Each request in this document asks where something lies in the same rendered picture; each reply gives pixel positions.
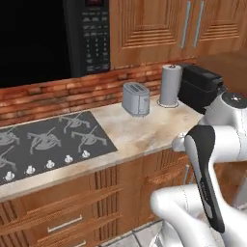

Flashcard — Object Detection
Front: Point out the silver cupboard door handle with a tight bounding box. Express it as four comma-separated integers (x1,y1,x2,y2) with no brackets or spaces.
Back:
178,0,192,50
192,0,206,49

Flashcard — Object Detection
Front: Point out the wooden wall cupboard door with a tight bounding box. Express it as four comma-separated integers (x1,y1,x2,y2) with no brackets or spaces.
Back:
192,0,247,58
109,0,195,69

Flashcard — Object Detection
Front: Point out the grey toaster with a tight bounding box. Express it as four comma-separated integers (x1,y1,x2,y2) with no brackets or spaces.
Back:
121,81,151,119

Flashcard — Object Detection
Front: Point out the black microwave oven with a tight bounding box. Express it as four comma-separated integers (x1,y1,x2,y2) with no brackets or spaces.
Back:
0,0,112,90

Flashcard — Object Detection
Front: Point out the silver base cupboard handle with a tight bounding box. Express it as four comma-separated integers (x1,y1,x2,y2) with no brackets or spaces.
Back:
182,164,191,186

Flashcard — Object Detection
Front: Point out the wooden base cupboard door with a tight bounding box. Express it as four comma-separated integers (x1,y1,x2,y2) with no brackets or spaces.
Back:
123,148,195,233

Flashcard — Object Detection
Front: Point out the black coffee machine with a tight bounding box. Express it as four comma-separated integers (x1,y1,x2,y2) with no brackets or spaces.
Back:
178,64,227,116

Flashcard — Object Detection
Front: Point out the white paper towel roll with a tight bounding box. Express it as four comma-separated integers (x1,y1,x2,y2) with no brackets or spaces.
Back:
156,64,183,110

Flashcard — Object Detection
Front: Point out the silver drawer handle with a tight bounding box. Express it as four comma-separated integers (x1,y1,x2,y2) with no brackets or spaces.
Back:
46,214,84,233
71,239,88,247

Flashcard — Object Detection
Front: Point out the black hob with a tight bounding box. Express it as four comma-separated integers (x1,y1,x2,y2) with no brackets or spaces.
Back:
0,110,119,187

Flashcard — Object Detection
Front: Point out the wooden drawer front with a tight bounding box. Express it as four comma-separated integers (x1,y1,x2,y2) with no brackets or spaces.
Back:
33,212,124,247
0,183,125,239

